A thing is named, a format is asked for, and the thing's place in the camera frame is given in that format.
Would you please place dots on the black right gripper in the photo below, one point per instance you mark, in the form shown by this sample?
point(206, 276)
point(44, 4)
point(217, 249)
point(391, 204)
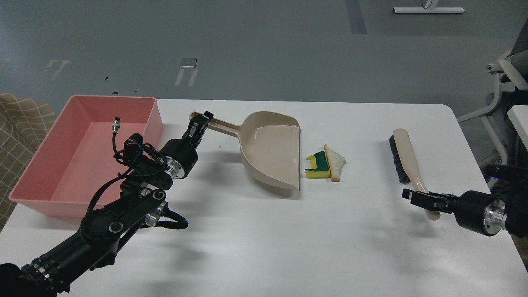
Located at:
point(475, 211)

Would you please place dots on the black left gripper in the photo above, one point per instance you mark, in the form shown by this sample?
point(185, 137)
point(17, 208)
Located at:
point(182, 153)

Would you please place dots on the beige hand brush black bristles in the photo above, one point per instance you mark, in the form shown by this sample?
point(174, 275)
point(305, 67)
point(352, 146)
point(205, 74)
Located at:
point(405, 160)

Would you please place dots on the beige plastic dustpan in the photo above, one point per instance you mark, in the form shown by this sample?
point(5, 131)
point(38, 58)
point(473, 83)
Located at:
point(269, 145)

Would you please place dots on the white bread slice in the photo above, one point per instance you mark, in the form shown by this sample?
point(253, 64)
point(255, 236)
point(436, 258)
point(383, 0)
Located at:
point(336, 163)

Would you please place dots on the yellow green sponge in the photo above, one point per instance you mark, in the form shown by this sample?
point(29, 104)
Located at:
point(319, 166)

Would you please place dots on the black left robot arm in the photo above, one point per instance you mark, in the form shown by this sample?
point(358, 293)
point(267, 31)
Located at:
point(131, 201)

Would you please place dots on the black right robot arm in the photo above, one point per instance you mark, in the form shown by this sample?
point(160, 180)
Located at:
point(514, 195)

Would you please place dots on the pink plastic bin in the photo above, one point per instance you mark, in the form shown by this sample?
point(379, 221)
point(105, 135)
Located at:
point(76, 157)

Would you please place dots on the white office chair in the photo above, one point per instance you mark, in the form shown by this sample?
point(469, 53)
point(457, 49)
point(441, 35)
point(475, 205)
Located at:
point(509, 75)

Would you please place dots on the beige checkered cloth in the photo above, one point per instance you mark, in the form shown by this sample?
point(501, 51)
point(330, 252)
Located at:
point(24, 123)

